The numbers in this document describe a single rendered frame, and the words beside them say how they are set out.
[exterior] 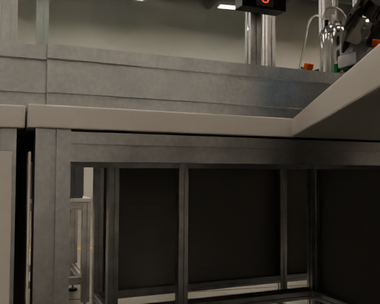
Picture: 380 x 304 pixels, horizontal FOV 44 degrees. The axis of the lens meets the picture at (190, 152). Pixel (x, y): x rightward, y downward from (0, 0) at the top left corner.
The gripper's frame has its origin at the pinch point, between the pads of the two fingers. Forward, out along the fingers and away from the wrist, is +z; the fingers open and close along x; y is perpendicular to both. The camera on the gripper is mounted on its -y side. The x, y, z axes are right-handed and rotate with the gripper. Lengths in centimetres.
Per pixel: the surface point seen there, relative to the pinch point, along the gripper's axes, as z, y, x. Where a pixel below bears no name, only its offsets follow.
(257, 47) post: 7.9, -10.3, -18.6
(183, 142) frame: 2, 36, -54
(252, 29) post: 4.5, -13.4, -19.9
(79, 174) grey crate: 147, -115, -34
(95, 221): 137, -71, -33
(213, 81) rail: -1, 24, -45
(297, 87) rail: -1.6, 23.5, -28.9
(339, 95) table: -21, 57, -51
